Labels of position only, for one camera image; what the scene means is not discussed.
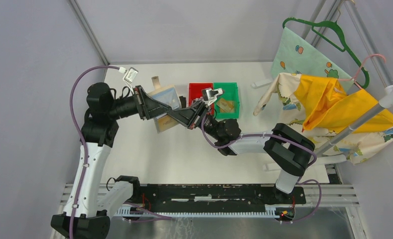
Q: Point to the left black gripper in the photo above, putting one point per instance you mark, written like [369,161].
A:
[145,103]

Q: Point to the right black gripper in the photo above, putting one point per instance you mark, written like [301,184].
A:
[186,115]

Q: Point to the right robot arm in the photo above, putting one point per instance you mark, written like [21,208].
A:
[290,150]

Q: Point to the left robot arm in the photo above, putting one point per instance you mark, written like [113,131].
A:
[85,216]

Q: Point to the black cards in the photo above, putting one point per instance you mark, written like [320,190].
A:
[183,102]

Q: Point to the gold card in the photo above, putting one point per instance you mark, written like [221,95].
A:
[225,106]

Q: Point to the white plastic bin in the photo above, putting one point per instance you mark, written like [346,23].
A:
[182,91]

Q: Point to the red plastic bin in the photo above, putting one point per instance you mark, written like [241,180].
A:
[195,91]

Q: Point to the green plastic bin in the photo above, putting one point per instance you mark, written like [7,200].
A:
[231,95]

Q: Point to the clear plastic box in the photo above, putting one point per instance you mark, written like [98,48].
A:
[261,83]

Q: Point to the green patterned cloth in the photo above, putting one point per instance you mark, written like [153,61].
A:
[295,55]

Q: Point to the yellow cloth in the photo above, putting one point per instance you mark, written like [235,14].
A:
[328,106]

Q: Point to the green clothes hanger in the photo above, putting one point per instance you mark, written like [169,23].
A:
[341,36]

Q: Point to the metal rack pole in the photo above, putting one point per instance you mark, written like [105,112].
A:
[384,103]

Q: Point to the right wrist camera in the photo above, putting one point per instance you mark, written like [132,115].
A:
[209,95]

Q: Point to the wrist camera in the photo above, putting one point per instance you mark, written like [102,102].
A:
[209,95]
[128,75]

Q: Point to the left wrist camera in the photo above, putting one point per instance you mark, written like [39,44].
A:
[128,75]

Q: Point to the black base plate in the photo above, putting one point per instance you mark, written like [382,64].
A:
[214,198]

